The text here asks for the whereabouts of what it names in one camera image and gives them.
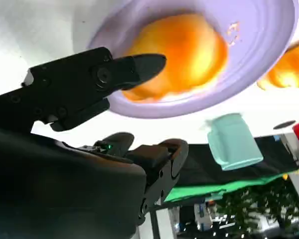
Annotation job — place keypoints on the lilac plate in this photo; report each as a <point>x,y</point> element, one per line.
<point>251,49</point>

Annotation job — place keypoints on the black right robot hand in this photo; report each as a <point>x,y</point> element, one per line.
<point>52,186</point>

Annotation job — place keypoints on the black round table grommet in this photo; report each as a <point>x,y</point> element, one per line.
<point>284,124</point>

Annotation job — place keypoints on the pale green mug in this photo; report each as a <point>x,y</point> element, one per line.
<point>233,143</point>

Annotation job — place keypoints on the grey white machine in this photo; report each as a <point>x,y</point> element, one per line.
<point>297,149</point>

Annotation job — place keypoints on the green leafy plant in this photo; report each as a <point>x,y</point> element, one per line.
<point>259,211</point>

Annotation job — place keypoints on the orange white toy bread roll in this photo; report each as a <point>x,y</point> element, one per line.
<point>189,54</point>
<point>289,72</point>

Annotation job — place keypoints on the black backdrop cloth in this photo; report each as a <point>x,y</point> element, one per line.
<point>201,164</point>

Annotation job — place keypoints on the green cloth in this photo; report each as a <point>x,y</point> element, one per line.
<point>201,191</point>

